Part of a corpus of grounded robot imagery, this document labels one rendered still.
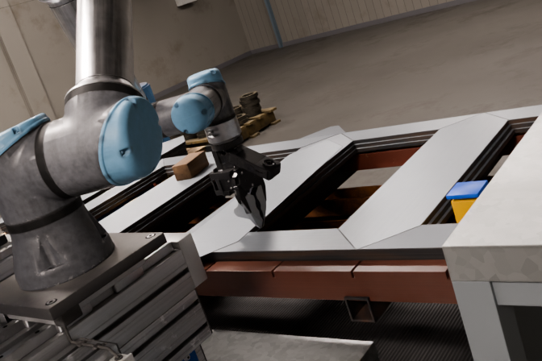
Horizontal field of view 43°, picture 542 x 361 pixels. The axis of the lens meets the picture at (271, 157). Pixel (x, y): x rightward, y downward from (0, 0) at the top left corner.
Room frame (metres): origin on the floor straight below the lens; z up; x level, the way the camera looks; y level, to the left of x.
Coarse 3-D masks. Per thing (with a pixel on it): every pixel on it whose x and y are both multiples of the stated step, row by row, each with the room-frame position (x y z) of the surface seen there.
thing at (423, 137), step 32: (512, 128) 1.60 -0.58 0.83; (480, 160) 1.43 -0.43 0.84; (128, 192) 2.24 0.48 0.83; (192, 192) 1.99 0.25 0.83; (448, 192) 1.29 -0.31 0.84; (224, 256) 1.38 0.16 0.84; (256, 256) 1.32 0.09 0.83; (288, 256) 1.27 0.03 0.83; (320, 256) 1.22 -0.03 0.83; (352, 256) 1.18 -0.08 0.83; (384, 256) 1.13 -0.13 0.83; (416, 256) 1.10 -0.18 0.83
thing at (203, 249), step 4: (196, 244) 1.47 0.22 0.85; (200, 244) 1.47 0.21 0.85; (204, 244) 1.46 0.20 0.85; (208, 244) 1.45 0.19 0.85; (212, 244) 1.44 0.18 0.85; (216, 244) 1.43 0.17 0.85; (220, 244) 1.42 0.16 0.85; (224, 244) 1.41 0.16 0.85; (228, 244) 1.41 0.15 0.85; (200, 248) 1.44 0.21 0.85; (204, 248) 1.43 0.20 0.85; (208, 248) 1.42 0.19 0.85; (212, 248) 1.42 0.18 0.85; (216, 248) 1.41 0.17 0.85; (220, 248) 1.40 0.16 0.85; (200, 252) 1.42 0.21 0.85; (204, 252) 1.41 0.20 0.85; (208, 252) 1.40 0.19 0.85
